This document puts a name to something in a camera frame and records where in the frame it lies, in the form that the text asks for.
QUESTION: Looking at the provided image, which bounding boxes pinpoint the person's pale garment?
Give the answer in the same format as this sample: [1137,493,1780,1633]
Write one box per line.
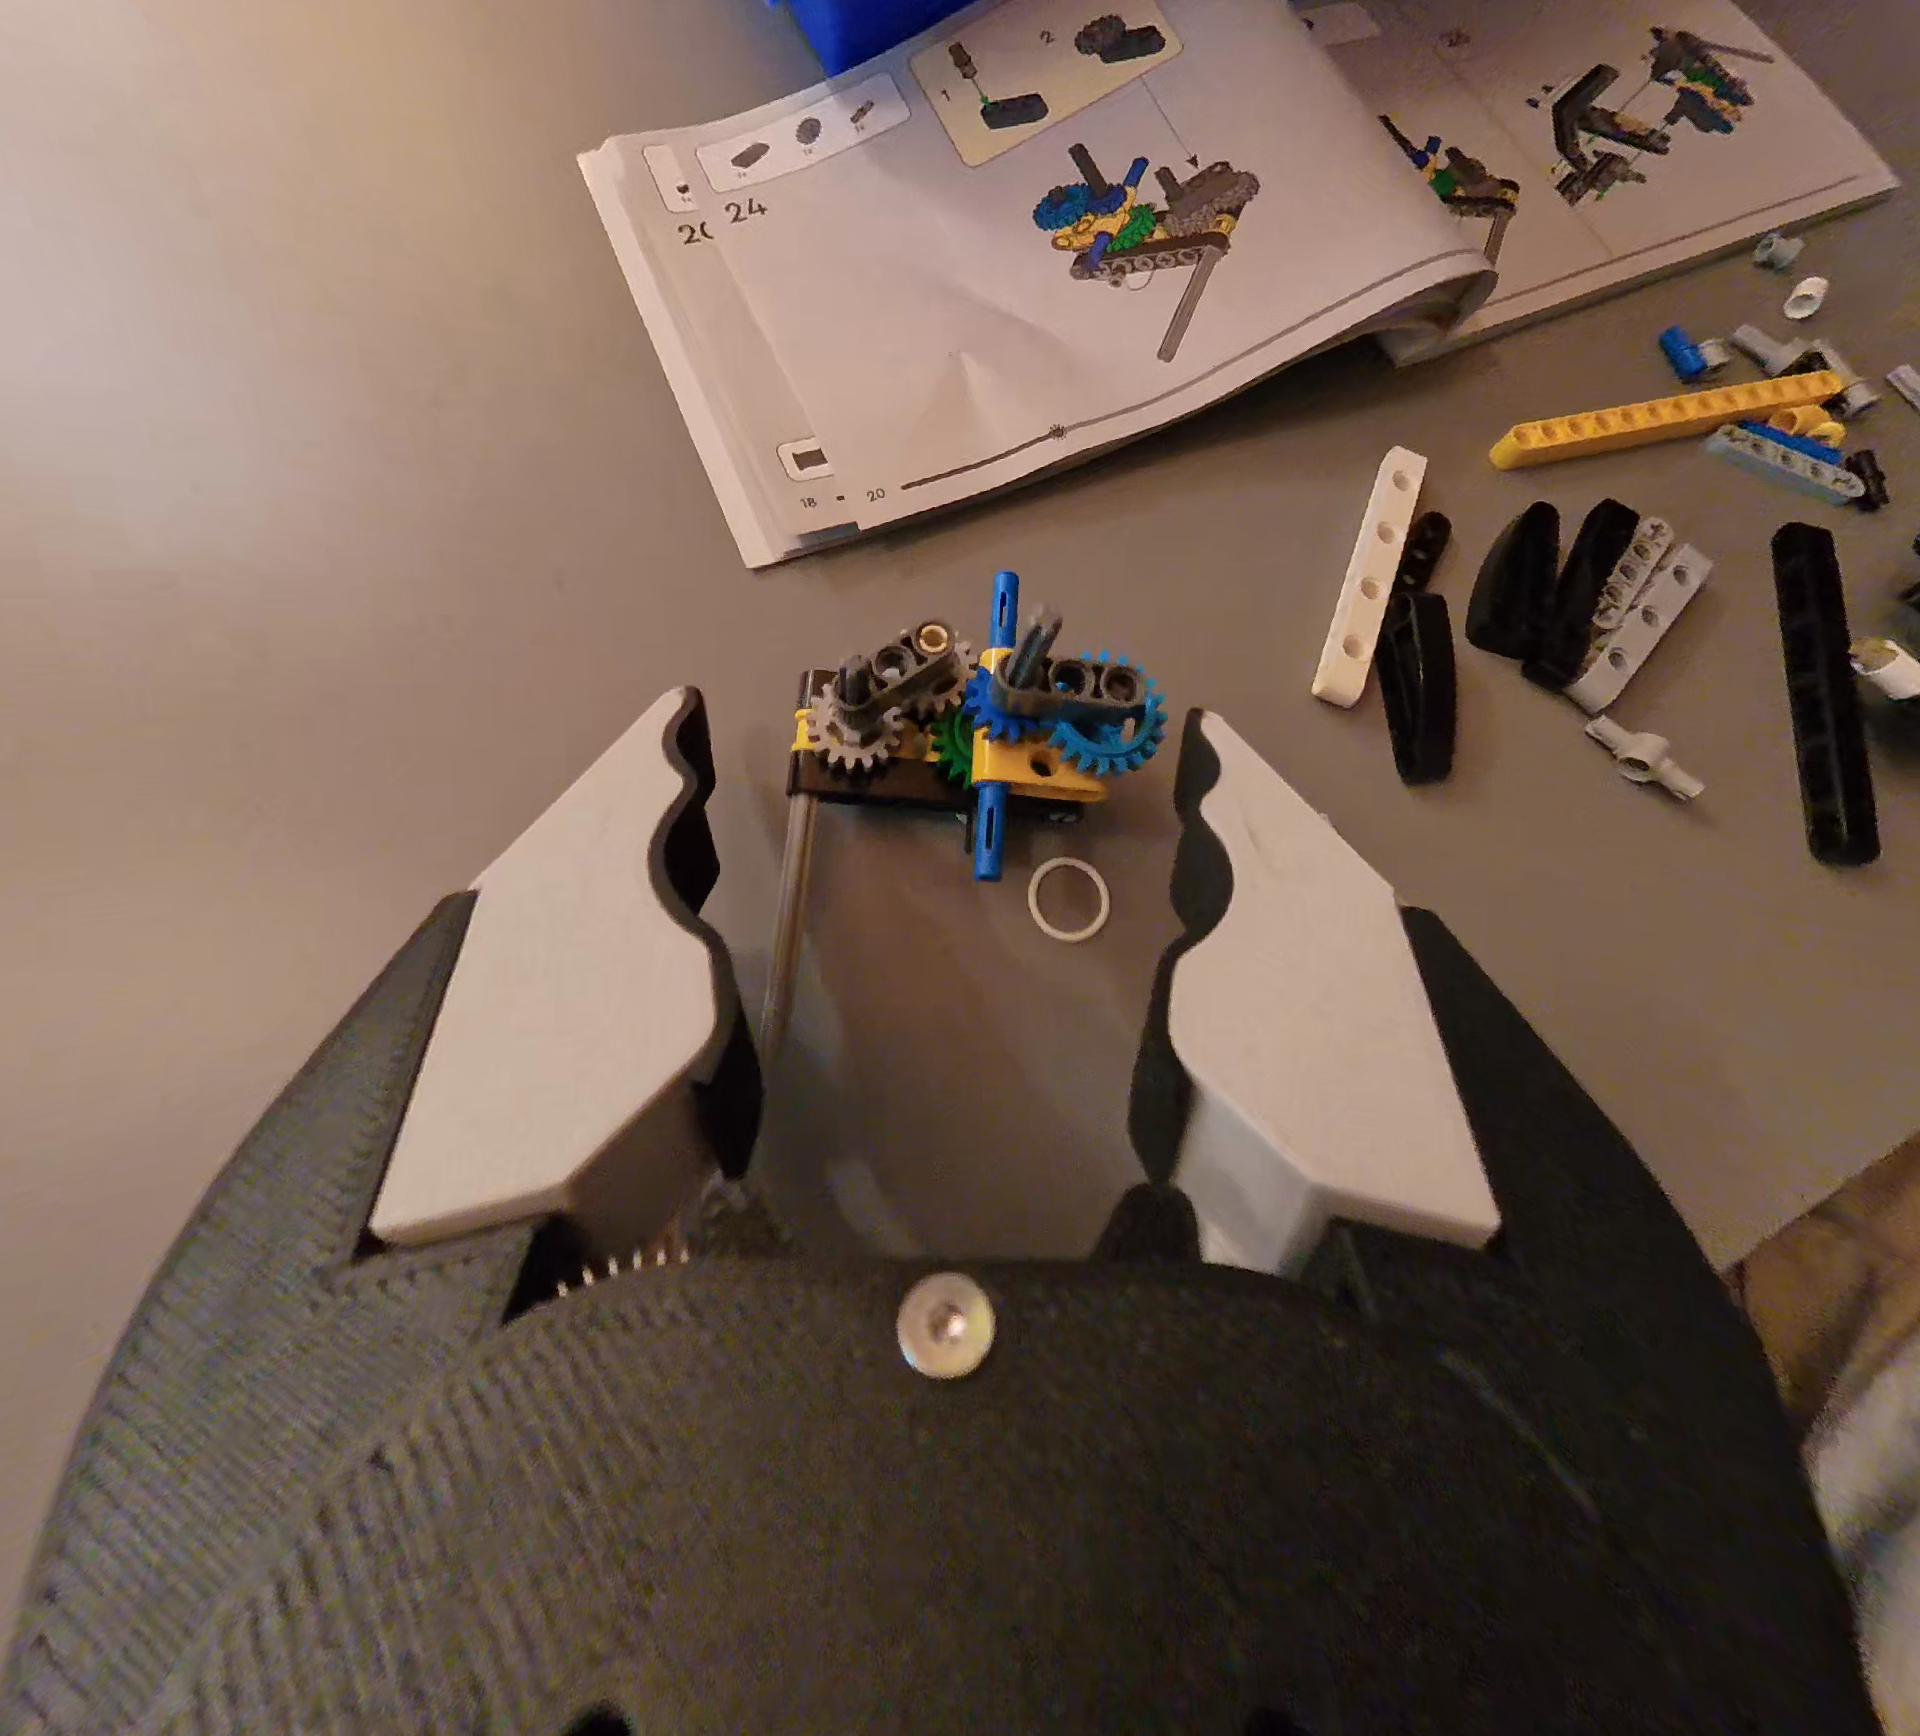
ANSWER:
[1793,1301,1920,1649]

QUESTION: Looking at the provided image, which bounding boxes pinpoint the long black lego beam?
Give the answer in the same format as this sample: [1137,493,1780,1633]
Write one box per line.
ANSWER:
[1771,524,1884,867]

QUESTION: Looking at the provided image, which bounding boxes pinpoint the long yellow lego beam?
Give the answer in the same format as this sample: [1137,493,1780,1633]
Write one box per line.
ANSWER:
[1489,371,1849,473]

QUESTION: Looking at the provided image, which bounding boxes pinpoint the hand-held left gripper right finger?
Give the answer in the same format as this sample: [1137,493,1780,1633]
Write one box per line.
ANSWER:
[1125,705,1506,1287]

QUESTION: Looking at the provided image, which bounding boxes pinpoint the lego instruction booklet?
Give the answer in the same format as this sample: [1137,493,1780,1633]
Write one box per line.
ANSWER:
[576,0,1905,568]

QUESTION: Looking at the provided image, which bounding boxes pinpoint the white lego beam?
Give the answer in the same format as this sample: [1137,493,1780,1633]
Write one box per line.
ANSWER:
[1312,447,1430,711]

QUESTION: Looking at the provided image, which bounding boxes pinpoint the light grey lego connector pin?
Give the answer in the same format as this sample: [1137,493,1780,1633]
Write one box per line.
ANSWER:
[1584,712,1707,802]

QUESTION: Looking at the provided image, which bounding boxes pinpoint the white rubber ring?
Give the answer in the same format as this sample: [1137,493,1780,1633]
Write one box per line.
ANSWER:
[1027,859,1115,945]

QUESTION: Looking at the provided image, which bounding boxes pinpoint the grey blue lego beam assembly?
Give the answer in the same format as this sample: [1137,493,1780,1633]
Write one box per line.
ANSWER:
[1705,408,1891,510]

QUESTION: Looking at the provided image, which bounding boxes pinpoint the black curved lego panel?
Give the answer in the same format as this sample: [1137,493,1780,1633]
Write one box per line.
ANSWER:
[1375,589,1459,787]
[1464,502,1567,657]
[1523,498,1643,692]

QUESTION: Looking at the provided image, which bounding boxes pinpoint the lego gear assembly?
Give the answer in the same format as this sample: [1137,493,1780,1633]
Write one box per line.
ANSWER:
[791,570,1171,885]

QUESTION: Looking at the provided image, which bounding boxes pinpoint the light grey lego beam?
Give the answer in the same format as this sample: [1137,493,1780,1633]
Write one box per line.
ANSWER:
[1567,521,1716,716]

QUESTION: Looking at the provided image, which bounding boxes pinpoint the dark brown axle rod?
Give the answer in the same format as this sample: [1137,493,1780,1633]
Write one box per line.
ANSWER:
[757,790,824,1067]

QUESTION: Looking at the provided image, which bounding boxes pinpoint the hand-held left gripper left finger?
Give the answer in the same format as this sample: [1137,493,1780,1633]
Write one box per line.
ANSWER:
[366,682,769,1267]

